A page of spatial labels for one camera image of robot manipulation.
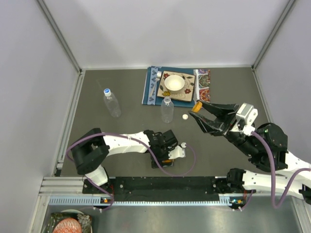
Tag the blue patterned placemat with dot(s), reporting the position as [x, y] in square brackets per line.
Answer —
[201, 88]

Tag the silver fork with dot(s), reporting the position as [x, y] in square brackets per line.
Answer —
[158, 77]

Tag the grey cable duct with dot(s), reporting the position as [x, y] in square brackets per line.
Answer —
[103, 200]

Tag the square floral plate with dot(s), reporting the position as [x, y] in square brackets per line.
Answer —
[186, 92]

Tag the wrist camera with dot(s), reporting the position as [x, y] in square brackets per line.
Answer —
[245, 116]
[178, 152]

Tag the orange bottle cap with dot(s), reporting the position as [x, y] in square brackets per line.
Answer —
[197, 107]

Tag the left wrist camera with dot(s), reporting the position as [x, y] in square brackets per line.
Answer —
[178, 152]

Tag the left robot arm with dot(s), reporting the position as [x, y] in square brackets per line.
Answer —
[90, 151]

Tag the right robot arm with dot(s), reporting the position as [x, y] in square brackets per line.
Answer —
[266, 147]

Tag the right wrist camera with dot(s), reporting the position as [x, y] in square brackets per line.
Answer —
[245, 116]

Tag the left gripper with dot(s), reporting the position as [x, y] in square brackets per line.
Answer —
[165, 157]

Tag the aluminium frame rail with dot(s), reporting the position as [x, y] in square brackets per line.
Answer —
[63, 185]

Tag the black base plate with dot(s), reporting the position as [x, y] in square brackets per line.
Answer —
[171, 188]

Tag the stacked patterned bowls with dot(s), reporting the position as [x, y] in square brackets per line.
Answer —
[69, 221]

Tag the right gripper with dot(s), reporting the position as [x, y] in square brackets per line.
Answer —
[221, 126]

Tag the clear plastic bottle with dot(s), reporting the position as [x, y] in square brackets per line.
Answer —
[167, 108]
[112, 105]

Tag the cream bowl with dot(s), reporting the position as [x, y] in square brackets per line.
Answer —
[174, 83]

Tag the blue white bottle cap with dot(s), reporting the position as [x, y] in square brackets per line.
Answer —
[107, 92]

